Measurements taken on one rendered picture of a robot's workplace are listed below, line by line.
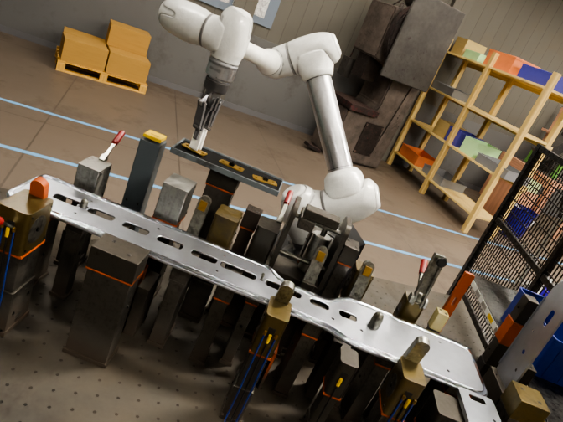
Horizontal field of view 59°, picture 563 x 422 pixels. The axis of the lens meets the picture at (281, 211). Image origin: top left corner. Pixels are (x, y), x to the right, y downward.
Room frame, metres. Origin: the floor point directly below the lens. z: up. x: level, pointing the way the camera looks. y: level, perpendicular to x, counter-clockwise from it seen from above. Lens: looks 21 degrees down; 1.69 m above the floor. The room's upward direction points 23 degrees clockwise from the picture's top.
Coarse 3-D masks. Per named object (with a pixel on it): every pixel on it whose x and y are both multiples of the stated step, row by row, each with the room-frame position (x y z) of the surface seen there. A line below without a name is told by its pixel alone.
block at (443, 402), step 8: (432, 392) 1.09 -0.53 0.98; (440, 392) 1.10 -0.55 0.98; (432, 400) 1.07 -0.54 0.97; (440, 400) 1.06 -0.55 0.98; (448, 400) 1.08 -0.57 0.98; (456, 400) 1.09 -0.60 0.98; (424, 408) 1.08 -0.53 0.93; (432, 408) 1.05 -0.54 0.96; (440, 408) 1.03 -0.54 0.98; (448, 408) 1.05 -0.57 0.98; (456, 408) 1.06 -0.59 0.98; (416, 416) 1.09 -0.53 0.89; (424, 416) 1.06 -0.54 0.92; (432, 416) 1.03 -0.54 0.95; (440, 416) 1.01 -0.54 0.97; (448, 416) 1.01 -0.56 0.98; (456, 416) 1.03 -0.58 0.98
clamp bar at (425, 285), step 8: (432, 256) 1.41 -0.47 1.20; (440, 256) 1.41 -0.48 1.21; (432, 264) 1.39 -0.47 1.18; (440, 264) 1.37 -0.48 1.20; (424, 272) 1.40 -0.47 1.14; (432, 272) 1.40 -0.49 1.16; (424, 280) 1.38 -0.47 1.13; (432, 280) 1.39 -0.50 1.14; (416, 288) 1.39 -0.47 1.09; (424, 288) 1.39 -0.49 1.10; (416, 296) 1.37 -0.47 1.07; (424, 296) 1.38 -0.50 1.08
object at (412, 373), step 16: (400, 368) 1.03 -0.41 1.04; (416, 368) 1.05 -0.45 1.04; (384, 384) 1.07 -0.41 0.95; (400, 384) 1.00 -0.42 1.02; (416, 384) 0.99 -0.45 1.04; (384, 400) 1.02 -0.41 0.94; (400, 400) 0.99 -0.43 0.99; (416, 400) 0.99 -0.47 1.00; (368, 416) 1.07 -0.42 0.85; (384, 416) 1.00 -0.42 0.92; (400, 416) 0.99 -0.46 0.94
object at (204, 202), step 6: (204, 198) 1.36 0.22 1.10; (210, 198) 1.38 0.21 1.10; (198, 204) 1.35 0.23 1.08; (204, 204) 1.35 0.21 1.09; (198, 210) 1.35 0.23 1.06; (204, 210) 1.35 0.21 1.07; (192, 216) 1.35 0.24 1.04; (198, 216) 1.35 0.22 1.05; (204, 216) 1.35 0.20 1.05; (192, 222) 1.34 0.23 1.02; (198, 222) 1.34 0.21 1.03; (192, 228) 1.34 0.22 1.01; (198, 228) 1.34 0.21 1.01; (198, 234) 1.34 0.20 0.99
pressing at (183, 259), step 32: (64, 192) 1.25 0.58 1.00; (96, 224) 1.15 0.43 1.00; (160, 224) 1.29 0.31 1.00; (160, 256) 1.14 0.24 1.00; (192, 256) 1.20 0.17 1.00; (224, 256) 1.27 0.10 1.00; (256, 288) 1.18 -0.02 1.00; (320, 320) 1.16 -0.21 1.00; (384, 320) 1.30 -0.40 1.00; (384, 352) 1.14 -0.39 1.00; (448, 352) 1.27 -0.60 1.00; (448, 384) 1.13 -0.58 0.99; (480, 384) 1.18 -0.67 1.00
